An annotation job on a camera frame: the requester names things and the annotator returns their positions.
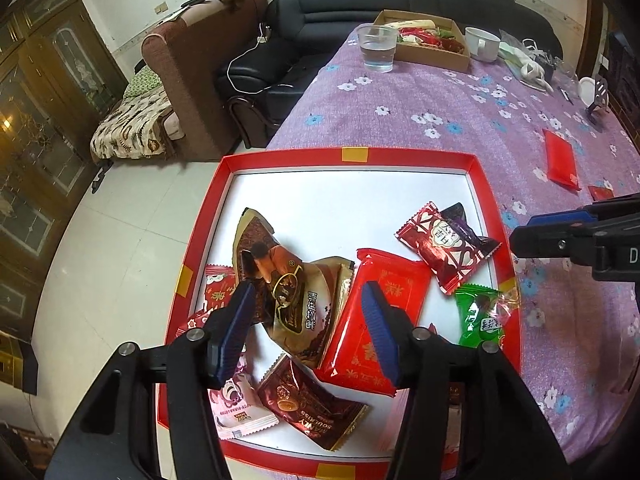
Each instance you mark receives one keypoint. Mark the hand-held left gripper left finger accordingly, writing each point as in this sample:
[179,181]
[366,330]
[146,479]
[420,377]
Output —
[235,330]

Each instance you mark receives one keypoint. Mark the dark furniture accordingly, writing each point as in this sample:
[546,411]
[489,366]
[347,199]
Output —
[625,80]

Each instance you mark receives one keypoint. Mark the red patterned candy packet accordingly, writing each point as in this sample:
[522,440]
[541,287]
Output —
[445,250]

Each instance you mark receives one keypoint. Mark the purple floral tablecloth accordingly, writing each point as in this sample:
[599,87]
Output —
[450,125]

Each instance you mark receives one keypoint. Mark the white pink snack packet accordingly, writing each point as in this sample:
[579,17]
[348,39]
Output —
[245,422]

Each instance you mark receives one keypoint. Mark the brown snack packet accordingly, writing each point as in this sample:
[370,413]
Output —
[260,240]

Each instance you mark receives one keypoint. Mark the wooden glass door cabinet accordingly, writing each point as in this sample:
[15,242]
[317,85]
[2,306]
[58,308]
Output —
[45,135]

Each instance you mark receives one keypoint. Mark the small red packet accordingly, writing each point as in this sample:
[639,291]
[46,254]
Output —
[600,192]

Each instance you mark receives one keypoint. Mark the white plastic bag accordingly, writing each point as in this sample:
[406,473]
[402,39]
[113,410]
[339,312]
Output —
[525,62]

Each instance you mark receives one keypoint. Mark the floral blanket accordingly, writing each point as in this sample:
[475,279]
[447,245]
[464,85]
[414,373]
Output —
[130,130]

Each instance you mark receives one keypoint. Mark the green candy packet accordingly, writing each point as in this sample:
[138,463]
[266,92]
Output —
[480,320]

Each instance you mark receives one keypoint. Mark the plain red packet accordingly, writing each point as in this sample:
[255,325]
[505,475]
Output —
[560,160]

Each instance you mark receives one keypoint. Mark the red flat snack packet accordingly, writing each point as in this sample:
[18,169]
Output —
[347,342]

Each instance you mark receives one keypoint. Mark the wall socket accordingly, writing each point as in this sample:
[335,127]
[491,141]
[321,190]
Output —
[160,8]

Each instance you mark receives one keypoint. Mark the white mug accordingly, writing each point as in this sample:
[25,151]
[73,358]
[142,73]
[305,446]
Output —
[482,47]

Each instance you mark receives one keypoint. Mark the dark purple candy packet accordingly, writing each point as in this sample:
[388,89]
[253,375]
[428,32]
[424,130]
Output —
[462,220]

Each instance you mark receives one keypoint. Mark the black pen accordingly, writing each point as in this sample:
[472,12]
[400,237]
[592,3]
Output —
[565,95]

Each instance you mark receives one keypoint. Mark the green pillow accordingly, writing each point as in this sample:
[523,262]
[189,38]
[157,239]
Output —
[145,82]

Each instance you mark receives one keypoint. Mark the cardboard box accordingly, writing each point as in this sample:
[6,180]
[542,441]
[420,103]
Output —
[425,50]

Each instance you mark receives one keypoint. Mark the black stand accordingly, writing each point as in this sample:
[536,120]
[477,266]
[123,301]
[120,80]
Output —
[600,110]

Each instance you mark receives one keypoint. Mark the dark brown coffee candy packet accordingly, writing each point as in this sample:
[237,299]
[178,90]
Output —
[310,410]

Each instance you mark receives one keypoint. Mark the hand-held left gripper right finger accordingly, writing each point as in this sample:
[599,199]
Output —
[380,335]

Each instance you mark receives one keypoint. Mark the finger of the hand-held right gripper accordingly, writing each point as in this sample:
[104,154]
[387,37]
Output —
[560,216]
[550,242]

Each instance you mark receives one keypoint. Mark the glass of water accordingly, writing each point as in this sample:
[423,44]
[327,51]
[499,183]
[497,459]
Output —
[377,47]

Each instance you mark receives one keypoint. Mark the brown armchair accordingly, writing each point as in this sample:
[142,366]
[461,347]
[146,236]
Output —
[200,75]

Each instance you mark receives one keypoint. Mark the pink cartoon snack packet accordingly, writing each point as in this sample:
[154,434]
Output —
[235,395]

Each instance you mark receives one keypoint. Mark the black leather sofa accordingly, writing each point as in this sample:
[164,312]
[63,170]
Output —
[310,20]

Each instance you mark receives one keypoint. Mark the gold snack packet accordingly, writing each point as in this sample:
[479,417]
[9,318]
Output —
[305,310]

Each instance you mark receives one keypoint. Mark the white round disc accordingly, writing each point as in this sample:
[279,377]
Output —
[585,91]

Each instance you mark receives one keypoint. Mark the red rimmed white tray box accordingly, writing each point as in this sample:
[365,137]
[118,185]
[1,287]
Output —
[325,195]

